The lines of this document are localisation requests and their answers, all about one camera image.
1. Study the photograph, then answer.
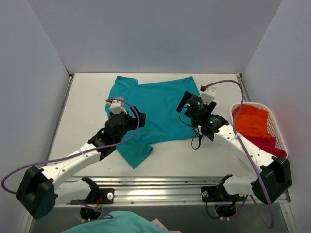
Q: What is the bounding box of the teal t-shirt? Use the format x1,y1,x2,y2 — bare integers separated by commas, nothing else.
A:
109,76,199,168

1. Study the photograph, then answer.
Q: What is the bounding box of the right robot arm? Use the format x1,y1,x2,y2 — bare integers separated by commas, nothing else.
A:
176,91,292,204

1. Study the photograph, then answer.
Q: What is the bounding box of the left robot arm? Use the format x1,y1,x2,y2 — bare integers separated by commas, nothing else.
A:
16,106,146,219

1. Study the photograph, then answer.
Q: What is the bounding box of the orange t-shirt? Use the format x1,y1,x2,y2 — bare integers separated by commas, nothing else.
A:
231,104,271,140

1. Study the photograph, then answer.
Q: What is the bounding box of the white plastic basket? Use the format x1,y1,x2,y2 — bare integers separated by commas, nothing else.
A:
230,102,287,153

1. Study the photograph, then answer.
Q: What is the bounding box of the magenta t-shirt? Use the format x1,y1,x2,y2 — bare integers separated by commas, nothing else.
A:
245,136,287,158

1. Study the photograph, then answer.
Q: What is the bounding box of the light green cloth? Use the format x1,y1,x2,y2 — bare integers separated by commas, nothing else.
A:
63,211,168,233

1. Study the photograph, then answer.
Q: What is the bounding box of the pink cloth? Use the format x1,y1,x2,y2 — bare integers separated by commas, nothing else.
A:
151,218,169,232

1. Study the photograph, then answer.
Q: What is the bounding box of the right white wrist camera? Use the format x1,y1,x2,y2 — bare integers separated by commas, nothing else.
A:
199,86,216,105

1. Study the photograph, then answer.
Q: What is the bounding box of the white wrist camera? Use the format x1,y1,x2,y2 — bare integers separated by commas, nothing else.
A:
199,86,216,105
106,97,127,115

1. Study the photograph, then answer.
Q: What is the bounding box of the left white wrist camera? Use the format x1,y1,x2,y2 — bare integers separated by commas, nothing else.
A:
106,97,127,115

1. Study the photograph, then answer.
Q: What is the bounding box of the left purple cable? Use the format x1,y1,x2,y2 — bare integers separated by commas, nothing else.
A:
1,98,141,220

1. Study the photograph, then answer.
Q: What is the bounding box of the purple cable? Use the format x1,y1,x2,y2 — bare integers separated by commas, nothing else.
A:
1,98,141,220
206,79,275,229

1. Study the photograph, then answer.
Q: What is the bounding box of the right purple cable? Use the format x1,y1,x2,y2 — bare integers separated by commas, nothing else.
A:
206,79,275,229

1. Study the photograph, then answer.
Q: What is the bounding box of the aluminium rail frame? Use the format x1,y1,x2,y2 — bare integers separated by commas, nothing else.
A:
26,176,291,208

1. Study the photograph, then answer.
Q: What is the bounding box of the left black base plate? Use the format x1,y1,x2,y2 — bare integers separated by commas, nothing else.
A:
70,177,115,205

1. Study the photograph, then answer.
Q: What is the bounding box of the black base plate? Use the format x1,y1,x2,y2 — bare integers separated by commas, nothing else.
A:
200,186,245,203
70,177,115,205

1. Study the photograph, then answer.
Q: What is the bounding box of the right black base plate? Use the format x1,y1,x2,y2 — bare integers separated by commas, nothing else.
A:
200,186,245,203

